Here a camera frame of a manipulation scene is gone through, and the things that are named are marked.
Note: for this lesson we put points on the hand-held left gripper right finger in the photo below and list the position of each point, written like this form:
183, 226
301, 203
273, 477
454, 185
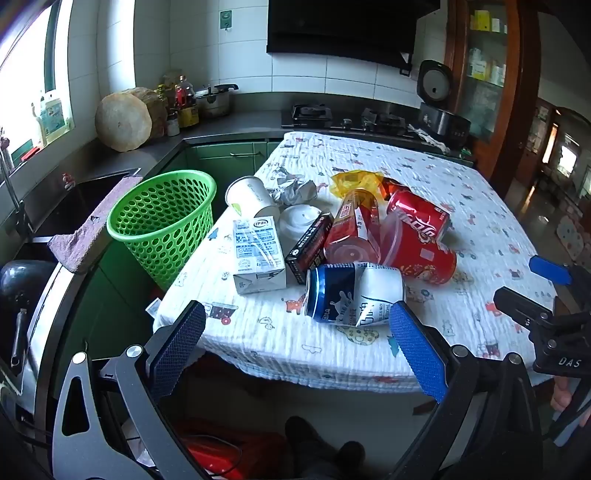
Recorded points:
415, 350

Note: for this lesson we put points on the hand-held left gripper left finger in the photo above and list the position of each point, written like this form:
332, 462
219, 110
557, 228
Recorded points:
178, 350

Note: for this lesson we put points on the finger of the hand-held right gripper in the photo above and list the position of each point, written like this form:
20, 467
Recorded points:
549, 270
512, 304

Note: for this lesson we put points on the crushed blue white can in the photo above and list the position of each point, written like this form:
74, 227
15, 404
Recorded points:
355, 293

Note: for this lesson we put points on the white milk carton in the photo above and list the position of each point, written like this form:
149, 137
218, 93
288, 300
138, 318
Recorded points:
256, 258

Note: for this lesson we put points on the green perforated plastic basket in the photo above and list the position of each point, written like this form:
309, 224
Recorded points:
161, 221

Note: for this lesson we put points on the white paper cup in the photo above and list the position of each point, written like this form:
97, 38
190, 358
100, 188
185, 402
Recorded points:
251, 196

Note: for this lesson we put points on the person's right hand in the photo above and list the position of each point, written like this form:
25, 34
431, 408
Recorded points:
562, 394

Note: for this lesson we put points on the red plastic cup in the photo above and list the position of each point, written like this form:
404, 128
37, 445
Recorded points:
429, 265

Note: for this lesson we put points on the red box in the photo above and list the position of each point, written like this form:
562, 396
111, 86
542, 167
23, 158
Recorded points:
221, 447

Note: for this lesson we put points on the clear plastic lid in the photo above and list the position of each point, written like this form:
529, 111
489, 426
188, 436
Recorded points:
392, 240

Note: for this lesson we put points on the red cola can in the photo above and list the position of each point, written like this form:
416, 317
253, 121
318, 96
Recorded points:
415, 217

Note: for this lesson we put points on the person's dark shoe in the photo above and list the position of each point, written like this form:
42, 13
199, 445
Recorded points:
314, 452

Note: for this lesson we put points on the black rectangular carton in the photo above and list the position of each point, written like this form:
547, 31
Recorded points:
307, 247

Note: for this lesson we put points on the purple dish towel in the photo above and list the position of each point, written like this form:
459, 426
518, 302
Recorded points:
92, 226

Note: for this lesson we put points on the white plastic cup lid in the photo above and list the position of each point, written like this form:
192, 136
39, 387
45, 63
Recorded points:
298, 219

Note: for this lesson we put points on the dark kitchen sink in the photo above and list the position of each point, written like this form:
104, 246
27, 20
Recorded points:
78, 203

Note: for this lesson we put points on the wooden glass-door cabinet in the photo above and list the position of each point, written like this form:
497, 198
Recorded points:
517, 92

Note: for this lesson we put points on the yellow plastic bag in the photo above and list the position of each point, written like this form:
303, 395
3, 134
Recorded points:
355, 180

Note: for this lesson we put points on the black rice cooker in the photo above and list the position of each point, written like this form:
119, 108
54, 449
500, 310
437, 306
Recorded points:
436, 120

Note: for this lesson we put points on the crumpled silver foil wrapper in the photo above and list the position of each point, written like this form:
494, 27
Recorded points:
295, 191

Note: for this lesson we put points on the green kitchen cabinets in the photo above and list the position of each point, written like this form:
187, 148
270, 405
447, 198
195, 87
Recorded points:
231, 157

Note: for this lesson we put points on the red white small ornament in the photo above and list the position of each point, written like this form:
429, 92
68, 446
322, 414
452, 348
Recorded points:
68, 181

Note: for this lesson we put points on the white printed tablecloth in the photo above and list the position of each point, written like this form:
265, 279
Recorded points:
369, 152

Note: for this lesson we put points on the small white jar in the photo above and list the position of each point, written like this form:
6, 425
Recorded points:
172, 125

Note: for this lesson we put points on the metal faucet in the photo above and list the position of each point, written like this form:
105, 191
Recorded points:
11, 184

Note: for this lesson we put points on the round wooden chopping board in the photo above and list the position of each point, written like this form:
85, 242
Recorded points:
122, 122

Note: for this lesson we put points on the thick bark-edged chopping block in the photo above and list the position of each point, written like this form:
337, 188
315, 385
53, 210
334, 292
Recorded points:
154, 110

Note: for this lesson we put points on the steel pressure cooker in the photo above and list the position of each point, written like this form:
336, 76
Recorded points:
214, 101

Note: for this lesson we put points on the black gas stove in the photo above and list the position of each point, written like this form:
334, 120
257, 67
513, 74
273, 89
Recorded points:
314, 115

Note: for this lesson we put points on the detergent bottle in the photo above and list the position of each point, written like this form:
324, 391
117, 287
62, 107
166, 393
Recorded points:
53, 115

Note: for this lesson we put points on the black range hood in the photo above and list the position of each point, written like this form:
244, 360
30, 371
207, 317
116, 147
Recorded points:
341, 27

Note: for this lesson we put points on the window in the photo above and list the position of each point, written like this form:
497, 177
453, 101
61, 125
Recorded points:
27, 55

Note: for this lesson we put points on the green wall hook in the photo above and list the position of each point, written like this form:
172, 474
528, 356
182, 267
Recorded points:
226, 19

